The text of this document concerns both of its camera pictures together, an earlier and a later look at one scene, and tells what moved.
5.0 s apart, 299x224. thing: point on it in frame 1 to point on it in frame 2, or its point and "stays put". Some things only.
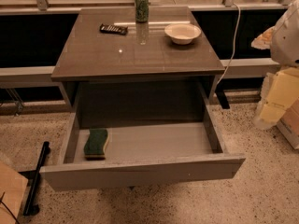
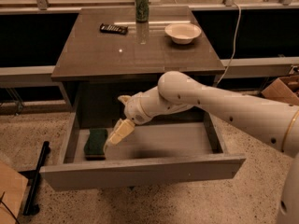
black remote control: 113,29 stays put
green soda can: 141,7 stays put
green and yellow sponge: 94,145 stays put
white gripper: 287,39 to 135,109
